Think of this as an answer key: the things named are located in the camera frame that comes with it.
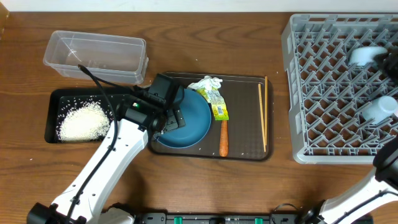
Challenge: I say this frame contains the white cup sideways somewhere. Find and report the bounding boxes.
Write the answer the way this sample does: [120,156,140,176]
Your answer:
[362,96,397,124]

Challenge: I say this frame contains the dark brown serving tray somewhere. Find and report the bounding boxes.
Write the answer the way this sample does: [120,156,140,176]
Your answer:
[148,75,274,161]

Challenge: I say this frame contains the grey dishwasher rack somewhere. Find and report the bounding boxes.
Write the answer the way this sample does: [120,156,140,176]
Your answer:
[282,14,397,164]

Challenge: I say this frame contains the black rectangular bin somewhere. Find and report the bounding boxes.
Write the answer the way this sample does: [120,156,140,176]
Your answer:
[44,88,113,144]

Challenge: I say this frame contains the orange carrot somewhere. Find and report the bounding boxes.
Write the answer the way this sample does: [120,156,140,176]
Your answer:
[219,120,229,157]

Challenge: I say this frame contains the light blue bowl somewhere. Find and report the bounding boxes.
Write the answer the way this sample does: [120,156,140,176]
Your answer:
[348,47,387,66]

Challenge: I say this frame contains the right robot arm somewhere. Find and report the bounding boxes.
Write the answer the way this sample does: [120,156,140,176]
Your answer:
[295,47,397,224]

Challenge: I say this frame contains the dark blue plate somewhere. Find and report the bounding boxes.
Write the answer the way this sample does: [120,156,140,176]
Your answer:
[155,89,212,148]

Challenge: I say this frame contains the wooden chopstick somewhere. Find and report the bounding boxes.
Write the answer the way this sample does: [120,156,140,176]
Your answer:
[264,76,268,146]
[257,83,266,153]

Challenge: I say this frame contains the clear plastic bin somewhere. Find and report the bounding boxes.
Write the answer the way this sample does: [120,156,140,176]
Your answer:
[43,30,149,85]

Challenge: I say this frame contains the crumpled white tissue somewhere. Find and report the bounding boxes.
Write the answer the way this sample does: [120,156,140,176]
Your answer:
[188,75,223,90]

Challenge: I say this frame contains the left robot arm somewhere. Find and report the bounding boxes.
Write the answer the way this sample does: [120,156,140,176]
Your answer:
[27,73,184,223]

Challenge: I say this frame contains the yellow green snack wrapper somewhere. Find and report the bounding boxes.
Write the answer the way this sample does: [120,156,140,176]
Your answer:
[196,88,229,121]

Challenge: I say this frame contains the pile of white rice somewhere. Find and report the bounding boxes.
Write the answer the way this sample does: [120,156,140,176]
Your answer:
[60,103,111,142]

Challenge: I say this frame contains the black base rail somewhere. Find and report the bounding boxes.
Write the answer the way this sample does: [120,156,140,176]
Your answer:
[133,213,297,224]

